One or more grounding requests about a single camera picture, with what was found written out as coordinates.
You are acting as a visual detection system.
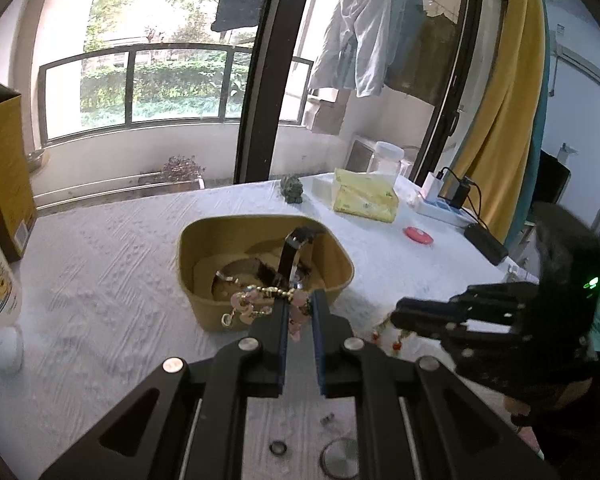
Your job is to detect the small white cup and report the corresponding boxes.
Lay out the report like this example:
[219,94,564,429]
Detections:
[0,326,24,374]

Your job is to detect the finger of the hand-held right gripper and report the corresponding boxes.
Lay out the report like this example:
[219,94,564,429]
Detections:
[390,281,545,335]
[441,331,590,397]

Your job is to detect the black sliding door frame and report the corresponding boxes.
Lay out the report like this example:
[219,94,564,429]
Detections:
[234,0,326,184]

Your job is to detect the brown hanging garment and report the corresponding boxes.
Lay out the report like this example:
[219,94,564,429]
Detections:
[384,0,458,106]

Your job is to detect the white charger plug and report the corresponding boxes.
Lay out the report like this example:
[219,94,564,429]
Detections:
[422,172,446,201]

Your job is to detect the black power adapter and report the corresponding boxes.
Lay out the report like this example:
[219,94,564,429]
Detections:
[438,176,474,210]
[463,222,510,266]

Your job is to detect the yellow curtain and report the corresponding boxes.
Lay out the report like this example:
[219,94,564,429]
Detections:
[450,0,547,246]

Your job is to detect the yellow plastic basket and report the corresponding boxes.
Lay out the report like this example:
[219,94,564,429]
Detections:
[177,214,356,333]

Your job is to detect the yellow and black carton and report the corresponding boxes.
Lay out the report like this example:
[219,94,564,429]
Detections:
[0,78,37,264]

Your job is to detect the light blue hanging shirt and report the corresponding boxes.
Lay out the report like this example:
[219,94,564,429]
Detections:
[307,0,398,98]

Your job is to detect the balcony railing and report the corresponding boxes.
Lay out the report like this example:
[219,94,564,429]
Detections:
[38,42,315,142]

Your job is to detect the dark green figurine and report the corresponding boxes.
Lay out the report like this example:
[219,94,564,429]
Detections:
[279,174,305,205]

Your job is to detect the yellow tissue packet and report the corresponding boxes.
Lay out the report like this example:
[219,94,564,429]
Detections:
[332,167,400,224]

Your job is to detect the white textured tablecloth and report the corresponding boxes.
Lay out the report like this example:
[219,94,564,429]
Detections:
[0,172,541,480]

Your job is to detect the round silver disc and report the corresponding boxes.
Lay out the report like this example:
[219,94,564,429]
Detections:
[320,437,362,480]

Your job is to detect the pink bead gold chain bracelet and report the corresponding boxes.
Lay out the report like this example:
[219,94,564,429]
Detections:
[221,284,313,343]

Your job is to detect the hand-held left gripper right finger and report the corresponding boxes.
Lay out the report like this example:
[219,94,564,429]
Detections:
[310,289,561,480]

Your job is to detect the clear jar with white lid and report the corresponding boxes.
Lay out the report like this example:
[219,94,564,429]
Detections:
[369,141,407,179]

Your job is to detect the cardboard box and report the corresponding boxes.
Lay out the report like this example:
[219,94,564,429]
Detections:
[301,87,352,136]

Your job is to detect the red bead bracelet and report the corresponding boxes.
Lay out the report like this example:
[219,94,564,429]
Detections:
[371,319,407,357]

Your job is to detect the black wristwatch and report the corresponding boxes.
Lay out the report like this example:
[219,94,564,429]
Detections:
[274,227,317,292]

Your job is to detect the red round lid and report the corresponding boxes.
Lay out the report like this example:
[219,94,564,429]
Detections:
[403,226,435,246]

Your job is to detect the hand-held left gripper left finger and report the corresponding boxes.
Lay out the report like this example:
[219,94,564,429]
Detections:
[40,300,289,480]

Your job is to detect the white power strip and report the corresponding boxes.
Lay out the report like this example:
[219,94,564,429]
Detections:
[414,194,477,229]

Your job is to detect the potted plant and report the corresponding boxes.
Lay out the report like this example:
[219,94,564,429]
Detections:
[159,155,207,192]

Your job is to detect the white appliance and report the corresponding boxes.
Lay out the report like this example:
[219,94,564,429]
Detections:
[345,135,381,174]

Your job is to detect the black monitor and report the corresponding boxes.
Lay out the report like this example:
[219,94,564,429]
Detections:
[534,149,572,207]

